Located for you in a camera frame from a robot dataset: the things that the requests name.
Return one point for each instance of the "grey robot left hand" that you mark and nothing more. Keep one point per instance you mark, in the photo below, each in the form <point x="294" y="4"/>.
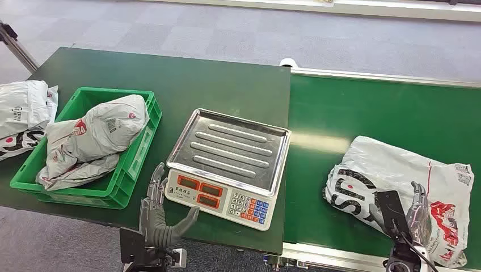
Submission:
<point x="152" y="216"/>

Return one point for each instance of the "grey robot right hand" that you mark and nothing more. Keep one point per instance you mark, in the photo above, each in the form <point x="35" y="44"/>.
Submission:
<point x="419" y="221"/>

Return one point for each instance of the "grey courier bag red print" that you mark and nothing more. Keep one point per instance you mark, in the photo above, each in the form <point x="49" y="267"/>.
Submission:
<point x="387" y="169"/>

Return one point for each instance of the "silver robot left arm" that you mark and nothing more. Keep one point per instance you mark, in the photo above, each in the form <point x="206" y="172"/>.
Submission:
<point x="158" y="253"/>

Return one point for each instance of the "green conveyor belt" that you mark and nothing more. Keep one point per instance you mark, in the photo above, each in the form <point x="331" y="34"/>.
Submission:
<point x="375" y="112"/>

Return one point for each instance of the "white conveyor end roller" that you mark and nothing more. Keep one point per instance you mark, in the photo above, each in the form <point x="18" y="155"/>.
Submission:
<point x="288" y="62"/>

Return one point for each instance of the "black right wrist plate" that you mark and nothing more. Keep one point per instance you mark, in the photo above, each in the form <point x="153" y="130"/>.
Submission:
<point x="392" y="212"/>

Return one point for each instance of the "black wrist plate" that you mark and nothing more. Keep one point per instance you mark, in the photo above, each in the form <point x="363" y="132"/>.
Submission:
<point x="131" y="244"/>
<point x="392" y="212"/>

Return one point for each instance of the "black left wrist plate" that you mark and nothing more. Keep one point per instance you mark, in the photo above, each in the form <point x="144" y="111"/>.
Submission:
<point x="131" y="244"/>

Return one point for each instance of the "green plastic crate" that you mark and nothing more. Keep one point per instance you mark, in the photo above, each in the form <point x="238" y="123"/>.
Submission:
<point x="124" y="176"/>

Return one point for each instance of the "crumpled grey courier bag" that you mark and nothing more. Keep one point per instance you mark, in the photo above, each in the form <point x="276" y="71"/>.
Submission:
<point x="80" y="172"/>

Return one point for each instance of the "white electronic weighing scale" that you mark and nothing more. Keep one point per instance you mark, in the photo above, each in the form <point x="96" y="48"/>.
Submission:
<point x="229" y="165"/>

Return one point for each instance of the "grey courier bag red logo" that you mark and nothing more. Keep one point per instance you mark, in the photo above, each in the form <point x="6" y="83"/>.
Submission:
<point x="97" y="131"/>

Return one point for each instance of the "white courier bag black letters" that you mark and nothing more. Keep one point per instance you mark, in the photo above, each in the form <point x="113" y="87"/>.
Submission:
<point x="19" y="144"/>

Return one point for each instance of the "white courier bag black logo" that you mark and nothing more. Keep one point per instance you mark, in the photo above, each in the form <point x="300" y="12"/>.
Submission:
<point x="22" y="107"/>

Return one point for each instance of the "metal stand pole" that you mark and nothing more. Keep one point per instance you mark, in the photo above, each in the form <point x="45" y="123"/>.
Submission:
<point x="17" y="47"/>

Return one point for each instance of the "white low ledge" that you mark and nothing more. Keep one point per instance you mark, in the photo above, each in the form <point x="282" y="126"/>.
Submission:
<point x="338" y="8"/>

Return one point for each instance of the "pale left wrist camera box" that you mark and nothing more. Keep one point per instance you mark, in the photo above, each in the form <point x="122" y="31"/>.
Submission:
<point x="179" y="258"/>

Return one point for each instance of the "silver conveyor frame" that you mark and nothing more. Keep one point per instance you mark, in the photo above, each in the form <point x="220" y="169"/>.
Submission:
<point x="375" y="77"/>

